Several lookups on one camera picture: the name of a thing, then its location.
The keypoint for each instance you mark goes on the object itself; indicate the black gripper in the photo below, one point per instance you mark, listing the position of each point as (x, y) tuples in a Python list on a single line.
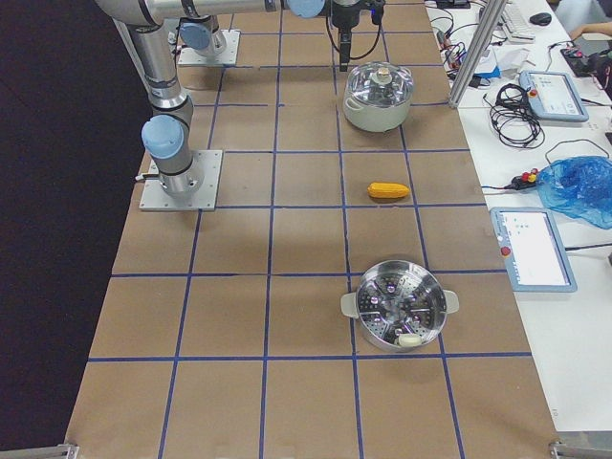
[(342, 14)]

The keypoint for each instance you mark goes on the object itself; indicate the glass pot lid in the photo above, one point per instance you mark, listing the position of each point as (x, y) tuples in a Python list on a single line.
[(380, 84)]

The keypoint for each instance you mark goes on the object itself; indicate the yellow corn cob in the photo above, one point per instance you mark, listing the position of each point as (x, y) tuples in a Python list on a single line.
[(387, 191)]

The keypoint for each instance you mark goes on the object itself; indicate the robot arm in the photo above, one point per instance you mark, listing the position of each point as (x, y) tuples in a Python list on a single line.
[(165, 135), (154, 13)]

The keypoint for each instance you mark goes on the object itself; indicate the pale green electric pot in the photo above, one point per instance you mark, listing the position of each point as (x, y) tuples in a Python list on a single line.
[(371, 118)]

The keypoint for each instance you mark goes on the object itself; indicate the blue white box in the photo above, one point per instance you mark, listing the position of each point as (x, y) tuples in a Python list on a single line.
[(487, 66)]

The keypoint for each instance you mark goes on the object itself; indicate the white keyboard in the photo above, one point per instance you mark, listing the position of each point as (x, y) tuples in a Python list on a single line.
[(514, 25)]

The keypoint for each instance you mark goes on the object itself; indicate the black computer mouse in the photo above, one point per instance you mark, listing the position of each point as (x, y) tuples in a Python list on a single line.
[(541, 19)]

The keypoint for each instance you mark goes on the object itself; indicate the upper teach pendant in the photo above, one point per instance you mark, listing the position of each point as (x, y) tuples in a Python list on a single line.
[(553, 96)]

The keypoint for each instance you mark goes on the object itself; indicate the teach pendant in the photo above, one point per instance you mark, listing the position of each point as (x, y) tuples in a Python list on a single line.
[(533, 253), (553, 96)]

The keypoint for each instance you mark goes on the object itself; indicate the emergency stop button box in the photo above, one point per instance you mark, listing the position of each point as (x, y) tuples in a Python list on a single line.
[(524, 181)]

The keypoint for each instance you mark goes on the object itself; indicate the brown paper table cover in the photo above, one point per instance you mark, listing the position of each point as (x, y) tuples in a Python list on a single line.
[(221, 336)]

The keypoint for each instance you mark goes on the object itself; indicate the lower teach pendant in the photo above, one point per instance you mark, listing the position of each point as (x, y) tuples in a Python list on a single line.
[(533, 253)]

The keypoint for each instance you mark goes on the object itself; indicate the blue plastic bag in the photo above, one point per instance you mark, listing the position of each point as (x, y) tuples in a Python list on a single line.
[(578, 187)]

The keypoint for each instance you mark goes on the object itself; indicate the aluminium frame post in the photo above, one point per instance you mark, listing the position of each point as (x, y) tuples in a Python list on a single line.
[(479, 43)]

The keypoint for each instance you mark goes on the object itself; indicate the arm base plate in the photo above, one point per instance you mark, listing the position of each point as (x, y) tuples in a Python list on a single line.
[(196, 188), (203, 48)]

